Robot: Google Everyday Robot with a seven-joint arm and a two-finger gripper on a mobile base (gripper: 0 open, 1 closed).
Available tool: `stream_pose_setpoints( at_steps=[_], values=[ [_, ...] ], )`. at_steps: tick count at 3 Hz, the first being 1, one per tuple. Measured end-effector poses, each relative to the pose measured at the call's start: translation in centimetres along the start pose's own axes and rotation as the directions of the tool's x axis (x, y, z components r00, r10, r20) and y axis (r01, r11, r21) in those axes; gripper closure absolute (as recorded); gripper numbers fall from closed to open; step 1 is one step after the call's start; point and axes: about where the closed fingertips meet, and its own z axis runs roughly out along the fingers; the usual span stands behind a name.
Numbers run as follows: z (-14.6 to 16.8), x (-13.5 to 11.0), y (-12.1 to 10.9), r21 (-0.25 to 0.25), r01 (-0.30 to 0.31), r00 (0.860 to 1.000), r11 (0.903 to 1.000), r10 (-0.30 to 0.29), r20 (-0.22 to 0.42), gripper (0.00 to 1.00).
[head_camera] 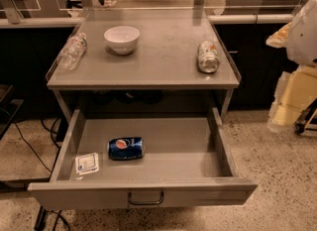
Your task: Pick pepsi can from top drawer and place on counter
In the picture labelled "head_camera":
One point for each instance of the blue pepsi can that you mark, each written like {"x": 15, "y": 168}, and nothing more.
{"x": 125, "y": 149}

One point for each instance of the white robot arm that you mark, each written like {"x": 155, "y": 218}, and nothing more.
{"x": 295, "y": 91}

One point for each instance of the silver crushed soda can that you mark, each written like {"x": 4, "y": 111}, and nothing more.
{"x": 207, "y": 57}

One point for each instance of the grey metal counter cabinet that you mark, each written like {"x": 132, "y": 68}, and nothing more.
{"x": 165, "y": 56}

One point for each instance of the grey metal open drawer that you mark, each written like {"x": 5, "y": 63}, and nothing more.
{"x": 186, "y": 157}

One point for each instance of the white ceramic bowl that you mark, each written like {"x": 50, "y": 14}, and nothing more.
{"x": 122, "y": 39}

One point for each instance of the white tag sticker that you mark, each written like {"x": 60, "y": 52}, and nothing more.
{"x": 87, "y": 163}

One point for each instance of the clear plastic water bottle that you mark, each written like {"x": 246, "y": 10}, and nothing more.
{"x": 70, "y": 55}

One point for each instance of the person white sneaker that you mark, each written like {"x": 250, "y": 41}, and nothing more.
{"x": 109, "y": 4}

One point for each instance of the black wheeled cart base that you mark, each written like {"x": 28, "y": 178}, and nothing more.
{"x": 307, "y": 118}

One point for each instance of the black drawer handle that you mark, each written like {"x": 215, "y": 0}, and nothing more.
{"x": 144, "y": 199}

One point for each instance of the white horizontal rail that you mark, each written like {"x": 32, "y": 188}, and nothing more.
{"x": 250, "y": 19}

